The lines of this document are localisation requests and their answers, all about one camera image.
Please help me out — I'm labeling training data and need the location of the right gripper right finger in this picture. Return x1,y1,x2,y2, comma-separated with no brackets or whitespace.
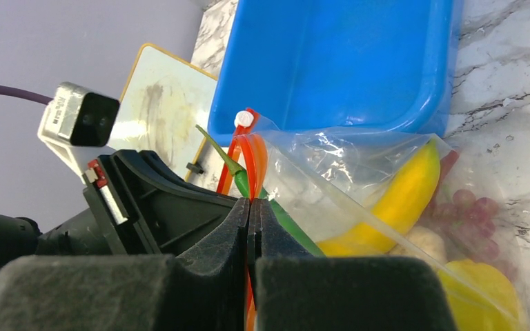
248,199,456,330

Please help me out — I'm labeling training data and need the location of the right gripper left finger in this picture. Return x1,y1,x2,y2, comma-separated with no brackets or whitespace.
0,199,249,330

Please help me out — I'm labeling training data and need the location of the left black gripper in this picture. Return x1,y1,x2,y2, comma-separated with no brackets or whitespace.
0,150,237,268

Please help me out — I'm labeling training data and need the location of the clear zip bag orange zipper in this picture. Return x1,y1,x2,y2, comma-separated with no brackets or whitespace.
218,109,529,330

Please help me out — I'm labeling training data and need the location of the garlic bulb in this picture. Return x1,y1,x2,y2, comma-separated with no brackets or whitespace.
389,225,448,266

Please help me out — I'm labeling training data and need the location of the yellow banana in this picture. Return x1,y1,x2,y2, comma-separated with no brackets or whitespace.
317,139,440,257

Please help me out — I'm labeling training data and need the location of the purple grape bunch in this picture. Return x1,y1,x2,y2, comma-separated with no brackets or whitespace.
420,189,519,282

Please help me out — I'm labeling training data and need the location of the yellow green starfruit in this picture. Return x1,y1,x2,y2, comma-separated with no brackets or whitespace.
437,259,527,330

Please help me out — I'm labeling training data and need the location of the blue plastic bin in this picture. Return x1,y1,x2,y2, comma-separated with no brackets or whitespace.
208,1,463,146

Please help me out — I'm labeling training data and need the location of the red chili pepper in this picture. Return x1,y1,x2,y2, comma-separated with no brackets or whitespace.
435,150,459,194

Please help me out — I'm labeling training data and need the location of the white board with wooden frame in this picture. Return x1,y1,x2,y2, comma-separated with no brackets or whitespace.
108,43,217,179

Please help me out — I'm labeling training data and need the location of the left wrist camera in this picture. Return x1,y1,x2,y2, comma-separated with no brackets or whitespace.
37,82,120,179

